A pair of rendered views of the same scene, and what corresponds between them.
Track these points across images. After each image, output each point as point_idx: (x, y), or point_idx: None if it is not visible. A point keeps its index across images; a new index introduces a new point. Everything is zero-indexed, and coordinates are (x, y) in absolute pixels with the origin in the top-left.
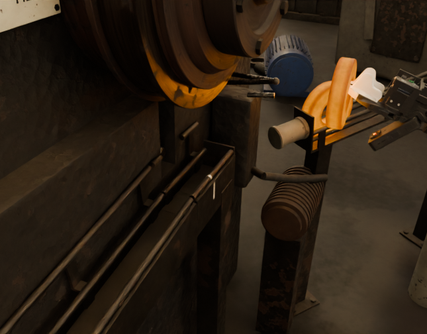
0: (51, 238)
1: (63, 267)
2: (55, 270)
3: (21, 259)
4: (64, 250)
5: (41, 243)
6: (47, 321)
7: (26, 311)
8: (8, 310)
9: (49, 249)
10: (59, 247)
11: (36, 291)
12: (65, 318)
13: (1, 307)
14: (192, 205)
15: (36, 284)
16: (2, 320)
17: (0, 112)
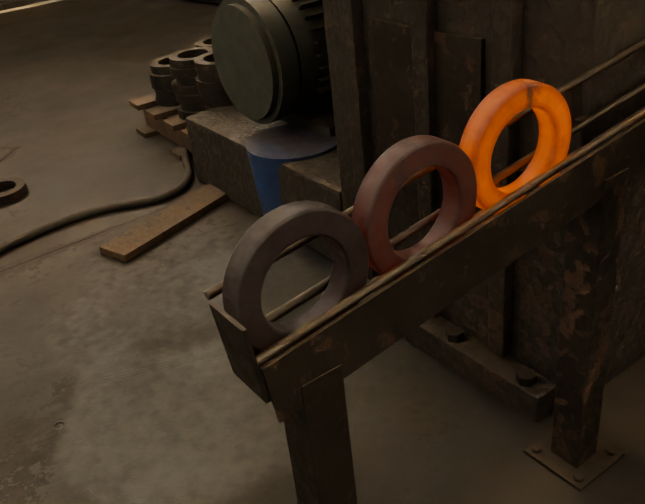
0: None
1: None
2: None
3: (632, 7)
4: None
5: None
6: (629, 91)
7: (626, 55)
8: (613, 50)
9: None
10: None
11: (634, 45)
12: None
13: (610, 42)
14: None
15: (632, 42)
16: (607, 55)
17: None
